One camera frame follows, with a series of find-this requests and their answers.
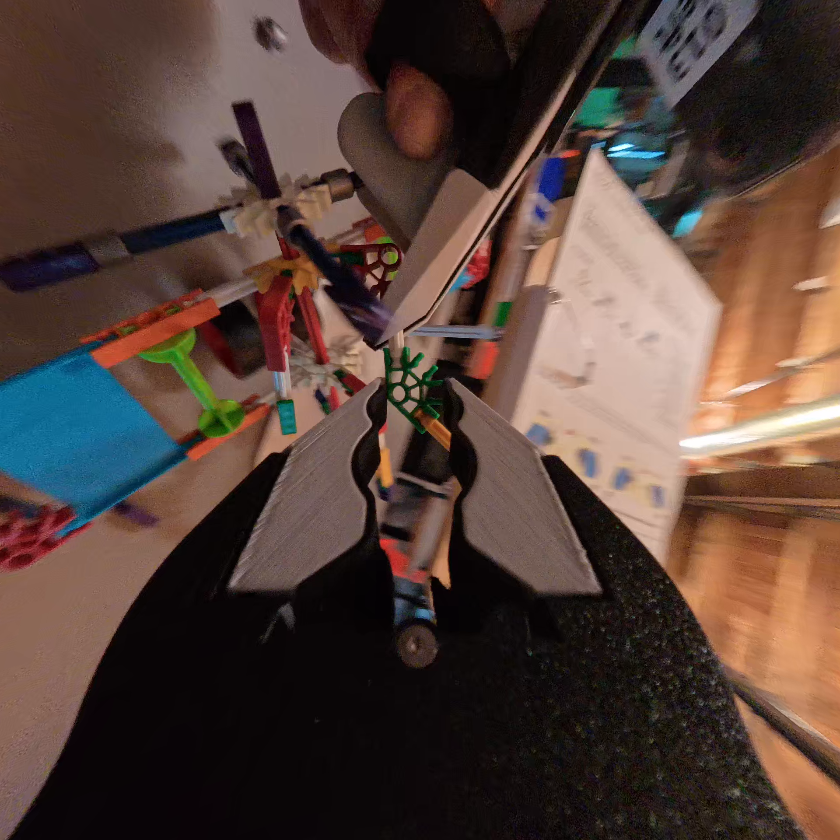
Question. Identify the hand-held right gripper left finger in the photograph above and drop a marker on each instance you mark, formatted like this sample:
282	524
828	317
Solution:
308	512

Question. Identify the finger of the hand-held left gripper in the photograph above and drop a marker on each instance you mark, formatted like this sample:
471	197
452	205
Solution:
446	243

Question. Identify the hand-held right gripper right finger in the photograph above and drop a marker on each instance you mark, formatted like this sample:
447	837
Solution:
525	518

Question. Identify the colourful construction toy model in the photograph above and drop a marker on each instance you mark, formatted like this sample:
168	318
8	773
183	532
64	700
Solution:
72	426

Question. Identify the person's left hand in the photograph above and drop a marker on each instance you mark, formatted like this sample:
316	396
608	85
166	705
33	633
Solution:
417	111

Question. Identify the white page holder bar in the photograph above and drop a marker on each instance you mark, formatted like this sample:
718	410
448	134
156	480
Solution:
525	348

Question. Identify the white instruction sheet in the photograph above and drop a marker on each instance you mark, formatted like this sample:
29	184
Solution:
623	328

